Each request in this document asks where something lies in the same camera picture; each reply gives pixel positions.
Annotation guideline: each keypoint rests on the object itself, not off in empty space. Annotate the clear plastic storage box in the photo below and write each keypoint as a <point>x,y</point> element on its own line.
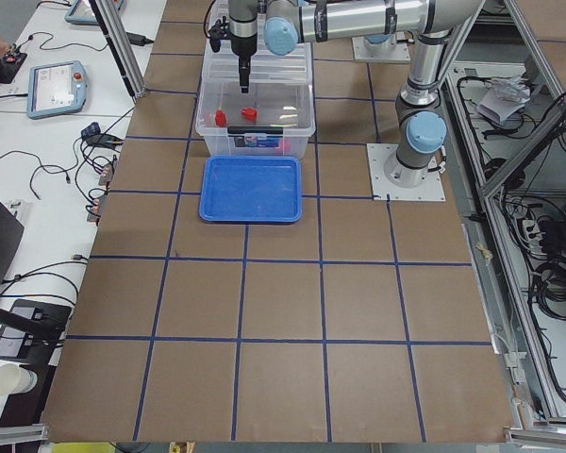
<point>275,117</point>

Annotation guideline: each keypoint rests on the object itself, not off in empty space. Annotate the near teach pendant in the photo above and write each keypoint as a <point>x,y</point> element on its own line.
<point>56,89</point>

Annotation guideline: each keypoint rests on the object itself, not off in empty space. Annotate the white power strip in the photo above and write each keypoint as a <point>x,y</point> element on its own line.
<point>530,231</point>

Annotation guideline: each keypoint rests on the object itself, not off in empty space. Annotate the person hand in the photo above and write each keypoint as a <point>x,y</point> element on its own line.
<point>5,47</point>

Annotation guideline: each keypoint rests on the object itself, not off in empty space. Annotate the black monitor stand base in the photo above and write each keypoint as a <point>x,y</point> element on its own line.
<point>31,331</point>

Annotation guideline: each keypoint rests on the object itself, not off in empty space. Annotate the black power adapter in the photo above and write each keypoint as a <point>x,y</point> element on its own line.
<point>138,39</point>

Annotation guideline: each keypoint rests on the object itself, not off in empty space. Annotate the far teach pendant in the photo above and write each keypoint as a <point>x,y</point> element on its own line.
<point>80,13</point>

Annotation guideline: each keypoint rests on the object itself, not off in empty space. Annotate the white paper bundle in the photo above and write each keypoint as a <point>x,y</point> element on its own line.
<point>505,97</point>

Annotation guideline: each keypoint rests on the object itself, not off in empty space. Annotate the black usb hub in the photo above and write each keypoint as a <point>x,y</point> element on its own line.
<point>93,129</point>

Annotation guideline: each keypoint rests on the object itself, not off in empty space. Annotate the teach pendant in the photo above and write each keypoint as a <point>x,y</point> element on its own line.
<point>56,89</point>
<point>80,13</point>

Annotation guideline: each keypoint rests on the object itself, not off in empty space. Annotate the blue plastic tray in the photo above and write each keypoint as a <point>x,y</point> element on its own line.
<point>251,189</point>

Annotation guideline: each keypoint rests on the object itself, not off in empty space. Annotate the white paper cup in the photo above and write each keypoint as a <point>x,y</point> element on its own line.
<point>15,379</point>

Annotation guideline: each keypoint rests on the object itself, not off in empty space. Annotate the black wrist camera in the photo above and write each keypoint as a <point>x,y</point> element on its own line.
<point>218,33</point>

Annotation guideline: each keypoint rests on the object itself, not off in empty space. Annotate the aluminium frame post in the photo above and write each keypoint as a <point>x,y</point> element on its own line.
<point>108,18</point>

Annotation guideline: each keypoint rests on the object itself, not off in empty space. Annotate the clear plastic box lid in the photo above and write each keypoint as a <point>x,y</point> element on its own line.
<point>266,67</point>

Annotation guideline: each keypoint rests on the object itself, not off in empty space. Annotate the red block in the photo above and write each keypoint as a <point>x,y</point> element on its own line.
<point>249,114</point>
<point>220,118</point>

